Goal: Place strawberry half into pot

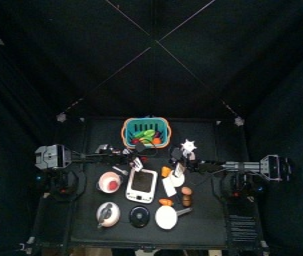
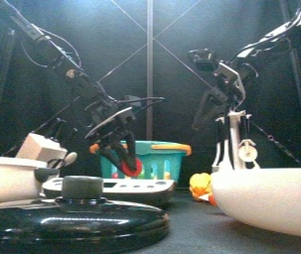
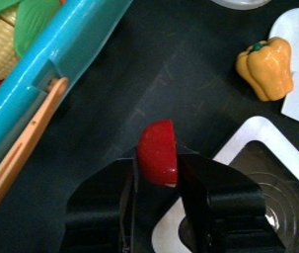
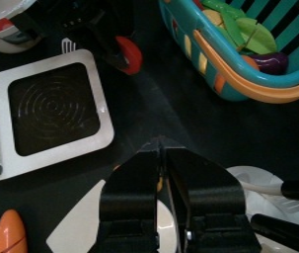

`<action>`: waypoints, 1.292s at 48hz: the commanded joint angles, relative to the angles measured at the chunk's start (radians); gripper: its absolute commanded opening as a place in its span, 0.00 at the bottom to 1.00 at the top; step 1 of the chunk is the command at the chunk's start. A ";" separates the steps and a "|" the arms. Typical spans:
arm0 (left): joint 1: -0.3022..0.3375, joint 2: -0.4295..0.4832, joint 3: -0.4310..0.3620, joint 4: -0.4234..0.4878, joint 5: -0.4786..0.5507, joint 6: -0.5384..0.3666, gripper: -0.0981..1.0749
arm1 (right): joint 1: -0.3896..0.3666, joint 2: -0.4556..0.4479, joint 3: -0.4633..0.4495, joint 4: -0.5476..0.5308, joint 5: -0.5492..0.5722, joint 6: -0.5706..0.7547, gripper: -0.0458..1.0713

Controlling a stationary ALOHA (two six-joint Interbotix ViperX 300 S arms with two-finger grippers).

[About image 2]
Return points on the yellow orange toy fruit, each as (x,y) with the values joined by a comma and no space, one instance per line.
(199,186)

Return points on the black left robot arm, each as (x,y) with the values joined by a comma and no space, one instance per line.
(45,49)

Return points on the grey toy spoon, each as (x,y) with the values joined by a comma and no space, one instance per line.
(69,158)

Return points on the red toy strawberry half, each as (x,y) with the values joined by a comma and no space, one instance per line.
(132,168)

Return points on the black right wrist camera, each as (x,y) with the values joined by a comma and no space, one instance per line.
(203,59)

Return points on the white box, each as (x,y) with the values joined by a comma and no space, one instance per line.
(40,147)

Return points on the black glossy pot lid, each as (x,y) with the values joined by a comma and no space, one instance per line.
(72,221)

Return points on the white black toy stove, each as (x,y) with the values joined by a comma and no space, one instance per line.
(125,190)

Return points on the grey metal frame pole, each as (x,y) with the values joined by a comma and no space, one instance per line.
(148,66)

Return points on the large white bowl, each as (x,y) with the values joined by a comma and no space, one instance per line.
(271,198)

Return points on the white toy pizza cutter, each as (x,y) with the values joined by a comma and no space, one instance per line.
(247,152)

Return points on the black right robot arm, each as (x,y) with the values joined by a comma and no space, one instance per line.
(279,29)

